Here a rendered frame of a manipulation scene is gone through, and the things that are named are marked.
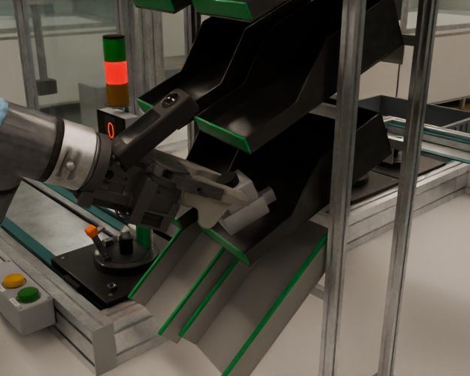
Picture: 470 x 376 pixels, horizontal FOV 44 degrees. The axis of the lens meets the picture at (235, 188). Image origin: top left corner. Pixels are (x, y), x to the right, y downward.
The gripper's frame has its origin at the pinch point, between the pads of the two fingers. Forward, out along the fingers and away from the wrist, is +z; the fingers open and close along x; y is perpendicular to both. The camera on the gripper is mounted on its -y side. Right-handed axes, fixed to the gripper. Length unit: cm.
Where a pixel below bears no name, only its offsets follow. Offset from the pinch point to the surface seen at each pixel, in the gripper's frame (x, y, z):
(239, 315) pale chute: -3.8, 20.7, 13.2
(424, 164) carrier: -66, -9, 102
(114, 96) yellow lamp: -64, 4, 1
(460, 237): -37, 4, 97
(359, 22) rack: 3.7, -25.7, 4.1
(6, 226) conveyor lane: -77, 47, -9
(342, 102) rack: 3.5, -16.1, 7.2
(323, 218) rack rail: 2.5, -0.2, 14.2
